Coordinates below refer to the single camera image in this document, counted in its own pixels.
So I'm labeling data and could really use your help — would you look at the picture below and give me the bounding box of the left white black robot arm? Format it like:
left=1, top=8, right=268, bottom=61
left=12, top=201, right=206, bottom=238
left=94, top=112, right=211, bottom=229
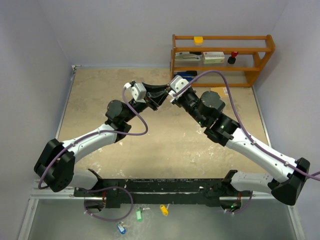
left=34, top=81, right=168, bottom=196

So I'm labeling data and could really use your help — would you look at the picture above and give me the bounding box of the wooden shelf rack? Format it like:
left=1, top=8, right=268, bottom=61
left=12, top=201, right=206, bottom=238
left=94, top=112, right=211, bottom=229
left=170, top=34, right=276, bottom=87

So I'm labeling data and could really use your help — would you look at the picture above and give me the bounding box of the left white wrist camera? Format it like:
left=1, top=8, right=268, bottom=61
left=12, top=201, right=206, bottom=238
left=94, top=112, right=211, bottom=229
left=124, top=81, right=147, bottom=103

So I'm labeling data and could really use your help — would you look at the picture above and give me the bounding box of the white green box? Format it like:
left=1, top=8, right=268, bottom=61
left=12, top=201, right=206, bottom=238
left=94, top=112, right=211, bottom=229
left=202, top=51, right=225, bottom=64

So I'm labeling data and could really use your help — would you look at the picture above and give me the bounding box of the blue black stapler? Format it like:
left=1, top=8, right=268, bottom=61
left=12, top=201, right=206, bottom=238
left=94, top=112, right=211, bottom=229
left=173, top=70, right=198, bottom=82

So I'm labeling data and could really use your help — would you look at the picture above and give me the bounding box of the purple cable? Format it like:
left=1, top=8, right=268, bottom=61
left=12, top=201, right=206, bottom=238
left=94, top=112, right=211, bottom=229
left=37, top=86, right=149, bottom=222
left=172, top=70, right=320, bottom=215

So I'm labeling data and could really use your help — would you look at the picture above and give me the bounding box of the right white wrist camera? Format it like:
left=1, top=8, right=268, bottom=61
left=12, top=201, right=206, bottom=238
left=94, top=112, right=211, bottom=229
left=168, top=75, right=191, bottom=102

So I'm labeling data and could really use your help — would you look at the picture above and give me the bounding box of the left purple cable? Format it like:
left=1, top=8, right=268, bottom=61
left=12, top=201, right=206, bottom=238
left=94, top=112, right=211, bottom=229
left=37, top=86, right=149, bottom=222

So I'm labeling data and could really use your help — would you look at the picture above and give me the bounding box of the grey black stapler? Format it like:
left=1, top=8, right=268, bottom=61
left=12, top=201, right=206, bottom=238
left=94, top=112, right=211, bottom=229
left=175, top=51, right=202, bottom=62

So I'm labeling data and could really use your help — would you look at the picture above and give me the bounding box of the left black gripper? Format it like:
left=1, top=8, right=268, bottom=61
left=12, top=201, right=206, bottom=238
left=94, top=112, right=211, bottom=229
left=123, top=83, right=171, bottom=123

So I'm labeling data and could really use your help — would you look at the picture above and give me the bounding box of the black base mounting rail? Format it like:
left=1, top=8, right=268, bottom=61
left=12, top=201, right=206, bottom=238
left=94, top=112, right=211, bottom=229
left=74, top=170, right=251, bottom=209

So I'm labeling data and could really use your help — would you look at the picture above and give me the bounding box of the yellow tag key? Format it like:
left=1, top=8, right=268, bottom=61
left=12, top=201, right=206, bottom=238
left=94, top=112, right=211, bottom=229
left=159, top=203, right=170, bottom=217

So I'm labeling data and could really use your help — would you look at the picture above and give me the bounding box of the green tag key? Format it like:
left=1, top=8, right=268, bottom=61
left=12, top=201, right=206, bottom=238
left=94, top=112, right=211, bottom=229
left=135, top=207, right=151, bottom=222

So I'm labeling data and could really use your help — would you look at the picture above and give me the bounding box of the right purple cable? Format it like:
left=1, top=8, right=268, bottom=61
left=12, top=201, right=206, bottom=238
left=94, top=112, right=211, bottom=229
left=172, top=70, right=320, bottom=215

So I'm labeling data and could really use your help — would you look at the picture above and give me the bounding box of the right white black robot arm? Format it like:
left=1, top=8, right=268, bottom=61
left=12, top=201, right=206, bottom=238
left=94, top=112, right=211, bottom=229
left=170, top=85, right=310, bottom=206

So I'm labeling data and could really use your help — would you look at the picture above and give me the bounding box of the red black stamp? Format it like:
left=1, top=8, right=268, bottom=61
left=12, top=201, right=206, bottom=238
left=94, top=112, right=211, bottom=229
left=227, top=51, right=239, bottom=65

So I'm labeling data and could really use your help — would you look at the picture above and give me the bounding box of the blue tag key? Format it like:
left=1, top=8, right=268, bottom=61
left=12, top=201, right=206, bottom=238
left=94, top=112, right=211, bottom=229
left=117, top=221, right=130, bottom=235

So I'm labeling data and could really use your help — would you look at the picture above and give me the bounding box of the yellow tape measure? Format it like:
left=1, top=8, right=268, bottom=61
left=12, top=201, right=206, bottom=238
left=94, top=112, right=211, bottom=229
left=193, top=36, right=204, bottom=46

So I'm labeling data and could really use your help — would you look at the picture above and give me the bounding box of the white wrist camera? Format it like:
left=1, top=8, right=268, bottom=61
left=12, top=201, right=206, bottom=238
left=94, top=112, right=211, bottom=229
left=124, top=81, right=147, bottom=103
left=168, top=75, right=191, bottom=102

